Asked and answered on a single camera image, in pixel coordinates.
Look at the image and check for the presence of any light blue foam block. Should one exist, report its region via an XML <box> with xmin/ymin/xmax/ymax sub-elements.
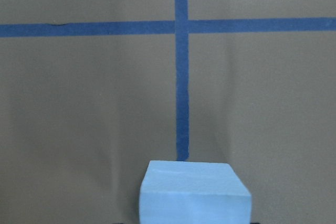
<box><xmin>139</xmin><ymin>161</ymin><xmax>252</xmax><ymax>223</ymax></box>

